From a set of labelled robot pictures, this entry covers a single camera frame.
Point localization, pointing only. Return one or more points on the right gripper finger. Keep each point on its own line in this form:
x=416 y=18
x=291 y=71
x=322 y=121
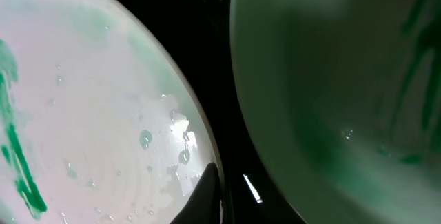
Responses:
x=203 y=206

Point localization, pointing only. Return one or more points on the pale green back plate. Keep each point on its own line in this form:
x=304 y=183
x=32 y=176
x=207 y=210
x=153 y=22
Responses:
x=341 y=99

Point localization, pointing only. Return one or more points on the black round tray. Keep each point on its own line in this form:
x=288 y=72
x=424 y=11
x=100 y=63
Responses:
x=196 y=35

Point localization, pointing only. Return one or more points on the white plate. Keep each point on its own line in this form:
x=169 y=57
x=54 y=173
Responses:
x=98 y=124

